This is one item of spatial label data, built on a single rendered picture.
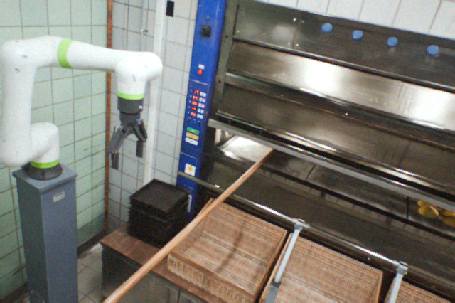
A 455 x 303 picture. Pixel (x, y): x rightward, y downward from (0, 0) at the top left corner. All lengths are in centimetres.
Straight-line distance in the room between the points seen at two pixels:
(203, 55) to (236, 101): 33
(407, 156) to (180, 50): 140
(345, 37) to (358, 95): 29
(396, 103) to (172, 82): 131
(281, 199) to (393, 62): 98
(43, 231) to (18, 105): 67
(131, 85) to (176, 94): 105
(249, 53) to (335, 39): 47
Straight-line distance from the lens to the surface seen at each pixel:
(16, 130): 157
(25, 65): 144
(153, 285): 228
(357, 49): 185
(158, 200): 222
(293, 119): 196
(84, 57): 147
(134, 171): 271
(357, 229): 214
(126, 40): 246
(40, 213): 186
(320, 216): 214
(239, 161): 216
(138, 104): 127
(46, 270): 208
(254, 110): 202
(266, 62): 196
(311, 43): 189
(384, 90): 186
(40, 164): 178
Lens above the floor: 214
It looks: 25 degrees down
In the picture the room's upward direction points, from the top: 10 degrees clockwise
